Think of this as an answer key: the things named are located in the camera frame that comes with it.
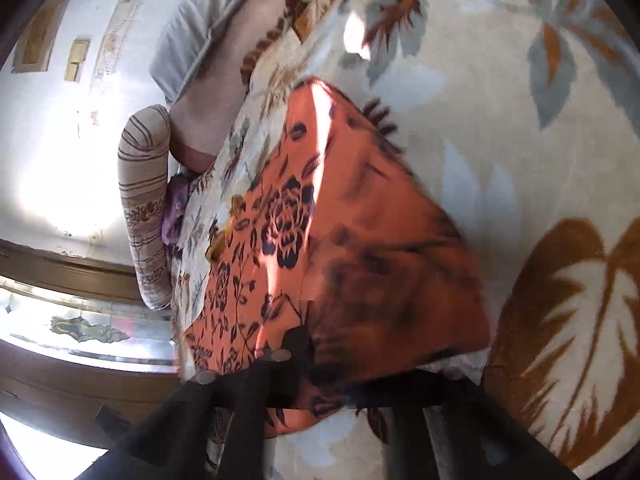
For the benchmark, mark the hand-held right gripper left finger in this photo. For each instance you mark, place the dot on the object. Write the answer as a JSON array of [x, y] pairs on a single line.
[[240, 410]]

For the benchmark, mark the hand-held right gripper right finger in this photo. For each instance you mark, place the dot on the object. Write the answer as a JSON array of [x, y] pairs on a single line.
[[465, 435]]

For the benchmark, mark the orange floral dress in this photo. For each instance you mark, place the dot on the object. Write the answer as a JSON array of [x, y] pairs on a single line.
[[360, 220]]

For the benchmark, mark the stained glass door panel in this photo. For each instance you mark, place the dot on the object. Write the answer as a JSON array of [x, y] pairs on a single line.
[[85, 327]]

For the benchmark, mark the purple cloth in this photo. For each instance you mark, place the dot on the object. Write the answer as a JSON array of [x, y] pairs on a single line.
[[172, 210]]

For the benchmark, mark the striped floral bolster pillow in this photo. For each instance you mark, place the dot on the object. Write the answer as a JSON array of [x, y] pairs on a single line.
[[145, 185]]

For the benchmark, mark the pink bed sheet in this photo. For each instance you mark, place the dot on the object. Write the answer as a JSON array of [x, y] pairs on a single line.
[[225, 100]]

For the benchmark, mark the leaf print blanket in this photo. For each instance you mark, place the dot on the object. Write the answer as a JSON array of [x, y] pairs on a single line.
[[480, 110]]

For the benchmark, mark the grey pillow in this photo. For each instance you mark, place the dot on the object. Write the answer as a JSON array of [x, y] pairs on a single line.
[[200, 25]]

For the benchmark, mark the wooden door frame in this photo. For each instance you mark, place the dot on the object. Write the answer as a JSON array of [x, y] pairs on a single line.
[[75, 270]]

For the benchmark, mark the gold light switch plate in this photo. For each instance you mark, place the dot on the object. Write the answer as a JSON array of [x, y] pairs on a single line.
[[73, 71], [80, 51]]

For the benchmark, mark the framed brown wall panel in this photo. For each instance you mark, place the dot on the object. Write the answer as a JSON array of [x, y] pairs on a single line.
[[40, 35]]

